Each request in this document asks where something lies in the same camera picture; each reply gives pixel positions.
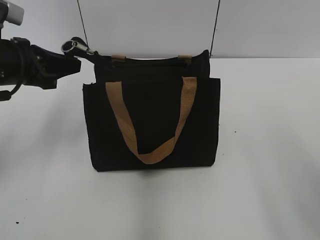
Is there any black canvas tote bag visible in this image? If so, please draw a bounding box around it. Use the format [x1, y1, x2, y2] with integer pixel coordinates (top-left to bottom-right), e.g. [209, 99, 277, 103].
[82, 50, 221, 172]

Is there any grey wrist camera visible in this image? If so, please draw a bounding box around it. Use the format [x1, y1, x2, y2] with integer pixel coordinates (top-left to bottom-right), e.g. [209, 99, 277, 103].
[0, 0, 25, 26]

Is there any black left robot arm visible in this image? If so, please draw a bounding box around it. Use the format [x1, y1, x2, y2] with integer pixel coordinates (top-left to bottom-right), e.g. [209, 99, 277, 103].
[0, 37, 81, 102]

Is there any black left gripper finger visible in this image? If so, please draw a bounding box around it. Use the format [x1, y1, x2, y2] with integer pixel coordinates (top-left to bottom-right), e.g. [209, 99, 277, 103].
[37, 75, 58, 90]
[43, 50, 81, 75]

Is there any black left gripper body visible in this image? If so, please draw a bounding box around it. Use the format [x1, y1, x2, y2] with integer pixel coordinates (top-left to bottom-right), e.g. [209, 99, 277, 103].
[10, 37, 57, 90]

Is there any silver zipper pull clasp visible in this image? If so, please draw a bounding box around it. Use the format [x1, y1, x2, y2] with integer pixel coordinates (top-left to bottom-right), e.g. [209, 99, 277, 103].
[61, 37, 95, 57]

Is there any tan front bag strap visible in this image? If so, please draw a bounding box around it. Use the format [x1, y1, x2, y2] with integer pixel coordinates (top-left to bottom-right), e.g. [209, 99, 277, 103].
[105, 76, 198, 165]

